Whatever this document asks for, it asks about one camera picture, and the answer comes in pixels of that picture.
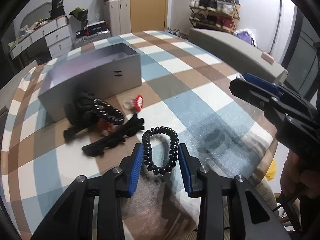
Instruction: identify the black long banana hair clip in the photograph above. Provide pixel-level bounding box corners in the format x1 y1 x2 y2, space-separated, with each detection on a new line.
82 113 144 157

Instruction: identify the grey open cardboard box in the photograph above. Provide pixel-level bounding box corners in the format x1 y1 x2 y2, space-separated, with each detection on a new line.
38 43 142 122

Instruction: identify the black claw hair clip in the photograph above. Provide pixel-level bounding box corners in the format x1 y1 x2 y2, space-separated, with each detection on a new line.
64 92 99 126

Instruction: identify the red white small hair clip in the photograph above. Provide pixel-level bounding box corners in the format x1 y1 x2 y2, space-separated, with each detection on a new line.
123 94 144 112

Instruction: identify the red black box on suitcase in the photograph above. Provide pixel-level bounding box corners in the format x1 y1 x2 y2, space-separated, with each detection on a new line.
85 20 107 36

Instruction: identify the wooden shoe rack with shoes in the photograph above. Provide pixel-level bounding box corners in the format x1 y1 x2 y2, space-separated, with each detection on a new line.
189 0 241 34

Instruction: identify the silver aluminium suitcase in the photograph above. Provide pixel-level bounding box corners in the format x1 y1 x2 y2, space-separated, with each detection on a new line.
72 29 111 49

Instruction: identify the purple bag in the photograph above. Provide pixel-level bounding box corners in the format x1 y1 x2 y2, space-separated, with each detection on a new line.
234 29 257 47

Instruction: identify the black bag on desk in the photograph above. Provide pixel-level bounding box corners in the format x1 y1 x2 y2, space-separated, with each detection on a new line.
50 0 66 20

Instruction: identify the person's right hand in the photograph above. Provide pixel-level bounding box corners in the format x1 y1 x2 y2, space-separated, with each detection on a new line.
280 150 319 198

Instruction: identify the plaid checkered bed sheet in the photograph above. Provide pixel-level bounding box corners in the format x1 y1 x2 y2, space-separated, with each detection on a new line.
1 31 277 239

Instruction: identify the wooden bedroom door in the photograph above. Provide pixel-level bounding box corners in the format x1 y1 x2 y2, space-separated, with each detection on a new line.
130 0 168 33

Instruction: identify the white drawer desk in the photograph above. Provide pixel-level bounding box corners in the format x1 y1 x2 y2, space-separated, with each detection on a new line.
10 17 73 61

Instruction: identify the black bead spiral hair tie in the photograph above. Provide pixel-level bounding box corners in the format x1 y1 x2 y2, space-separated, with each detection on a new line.
92 98 125 125

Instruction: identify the white upright suitcase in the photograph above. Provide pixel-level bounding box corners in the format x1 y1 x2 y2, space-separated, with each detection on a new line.
104 0 131 36

